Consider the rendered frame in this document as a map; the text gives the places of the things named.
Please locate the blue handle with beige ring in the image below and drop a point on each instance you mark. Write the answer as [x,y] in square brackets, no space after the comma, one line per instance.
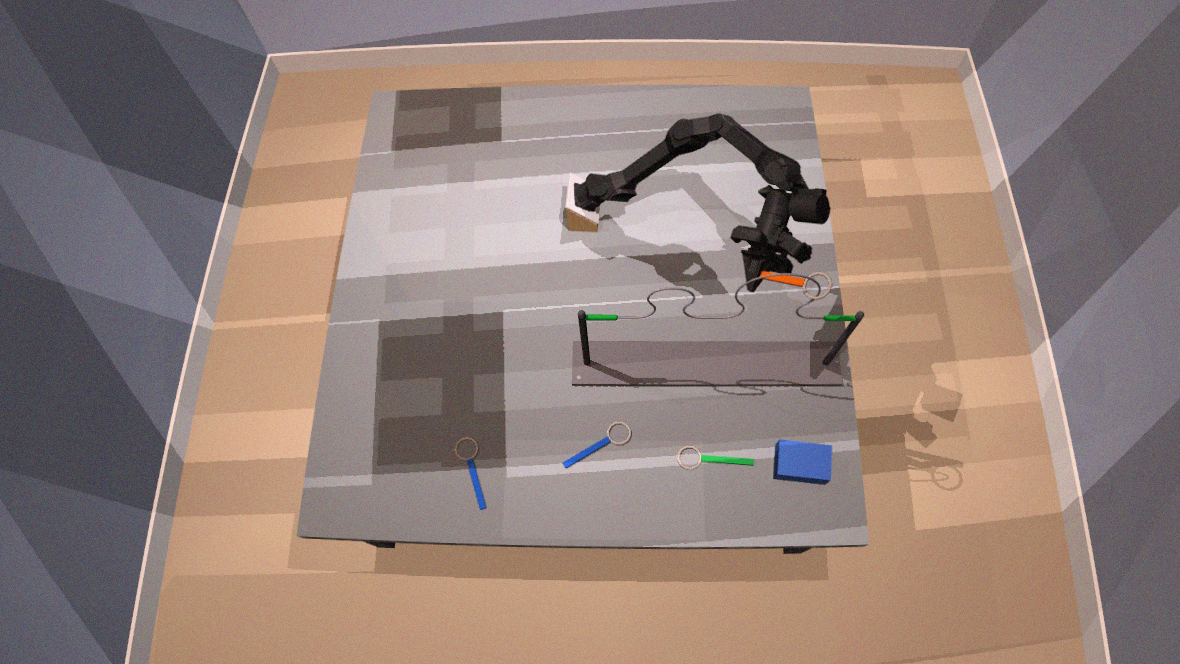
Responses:
[596,446]
[472,469]

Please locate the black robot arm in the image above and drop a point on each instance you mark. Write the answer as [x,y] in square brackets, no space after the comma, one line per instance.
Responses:
[689,135]

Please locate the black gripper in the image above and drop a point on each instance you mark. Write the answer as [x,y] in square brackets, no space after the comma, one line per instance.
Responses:
[761,256]

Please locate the blue rectangular block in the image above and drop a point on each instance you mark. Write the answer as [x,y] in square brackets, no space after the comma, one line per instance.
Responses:
[803,462]

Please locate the grey loop with green handle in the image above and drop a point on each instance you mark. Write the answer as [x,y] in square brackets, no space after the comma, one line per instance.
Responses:
[707,459]

